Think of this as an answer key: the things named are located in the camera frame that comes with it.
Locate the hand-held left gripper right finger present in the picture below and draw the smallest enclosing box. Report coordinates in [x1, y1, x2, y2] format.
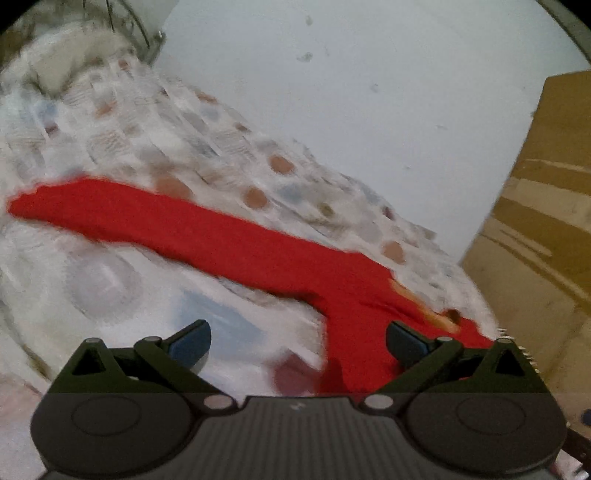
[364, 321, 541, 411]

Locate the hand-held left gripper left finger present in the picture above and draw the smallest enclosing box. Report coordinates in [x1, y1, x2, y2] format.
[55, 319, 236, 409]

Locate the red garment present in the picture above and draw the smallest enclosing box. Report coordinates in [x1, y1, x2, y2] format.
[8, 178, 497, 398]

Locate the patterned bed sheet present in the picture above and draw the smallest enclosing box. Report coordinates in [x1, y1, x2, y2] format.
[0, 37, 499, 480]

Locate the metal wire frame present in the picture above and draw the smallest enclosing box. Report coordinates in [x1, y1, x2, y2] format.
[78, 0, 167, 65]

